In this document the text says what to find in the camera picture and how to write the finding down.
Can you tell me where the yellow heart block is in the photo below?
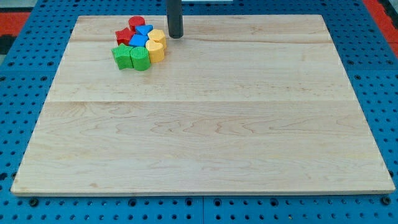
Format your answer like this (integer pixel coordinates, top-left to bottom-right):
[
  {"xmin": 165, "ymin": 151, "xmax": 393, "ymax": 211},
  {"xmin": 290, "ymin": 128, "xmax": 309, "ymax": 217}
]
[{"xmin": 146, "ymin": 40, "xmax": 165, "ymax": 63}]

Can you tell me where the yellow hexagon block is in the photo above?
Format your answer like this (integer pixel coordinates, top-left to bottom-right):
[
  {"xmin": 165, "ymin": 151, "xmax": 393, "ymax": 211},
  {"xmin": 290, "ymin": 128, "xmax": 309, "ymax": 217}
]
[{"xmin": 147, "ymin": 29, "xmax": 167, "ymax": 49}]

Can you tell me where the red cylinder block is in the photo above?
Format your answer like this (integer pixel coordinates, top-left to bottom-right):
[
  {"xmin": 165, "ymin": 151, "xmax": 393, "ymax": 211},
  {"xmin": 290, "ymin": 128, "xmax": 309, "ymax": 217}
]
[{"xmin": 128, "ymin": 16, "xmax": 146, "ymax": 31}]

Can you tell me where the blue cube block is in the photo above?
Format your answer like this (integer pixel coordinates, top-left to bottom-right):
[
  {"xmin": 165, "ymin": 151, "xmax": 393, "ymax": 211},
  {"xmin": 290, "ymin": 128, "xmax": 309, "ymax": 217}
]
[{"xmin": 129, "ymin": 34, "xmax": 149, "ymax": 47}]

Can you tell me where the green star block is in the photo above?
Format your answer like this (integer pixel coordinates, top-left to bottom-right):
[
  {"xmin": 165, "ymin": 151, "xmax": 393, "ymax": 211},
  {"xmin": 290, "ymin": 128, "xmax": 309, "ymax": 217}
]
[{"xmin": 111, "ymin": 44, "xmax": 134, "ymax": 70}]

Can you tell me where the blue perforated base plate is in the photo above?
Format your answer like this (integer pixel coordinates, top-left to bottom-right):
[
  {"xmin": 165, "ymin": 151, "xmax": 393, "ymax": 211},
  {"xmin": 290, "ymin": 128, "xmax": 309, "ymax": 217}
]
[{"xmin": 1, "ymin": 1, "xmax": 397, "ymax": 223}]

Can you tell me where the light wooden board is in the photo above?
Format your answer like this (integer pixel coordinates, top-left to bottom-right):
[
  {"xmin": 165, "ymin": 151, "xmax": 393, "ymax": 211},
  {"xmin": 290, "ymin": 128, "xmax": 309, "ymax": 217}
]
[{"xmin": 11, "ymin": 14, "xmax": 395, "ymax": 197}]

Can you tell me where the blue triangle block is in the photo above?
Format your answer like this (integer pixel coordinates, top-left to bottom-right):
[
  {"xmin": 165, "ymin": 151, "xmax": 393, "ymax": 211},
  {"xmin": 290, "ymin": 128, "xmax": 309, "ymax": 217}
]
[{"xmin": 135, "ymin": 24, "xmax": 153, "ymax": 35}]

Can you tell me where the green cylinder block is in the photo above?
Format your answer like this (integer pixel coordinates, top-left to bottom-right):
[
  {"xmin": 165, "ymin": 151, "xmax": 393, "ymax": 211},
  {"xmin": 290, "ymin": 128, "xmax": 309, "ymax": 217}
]
[{"xmin": 130, "ymin": 47, "xmax": 150, "ymax": 71}]

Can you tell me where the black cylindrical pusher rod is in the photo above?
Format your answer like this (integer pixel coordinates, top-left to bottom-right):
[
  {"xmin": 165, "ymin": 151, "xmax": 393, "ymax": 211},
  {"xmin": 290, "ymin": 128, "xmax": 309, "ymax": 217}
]
[{"xmin": 165, "ymin": 0, "xmax": 183, "ymax": 39}]

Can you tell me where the red star block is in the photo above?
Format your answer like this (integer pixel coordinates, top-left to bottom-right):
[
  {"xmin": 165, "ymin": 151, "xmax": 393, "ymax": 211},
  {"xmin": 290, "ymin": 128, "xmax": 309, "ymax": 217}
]
[{"xmin": 115, "ymin": 27, "xmax": 136, "ymax": 46}]

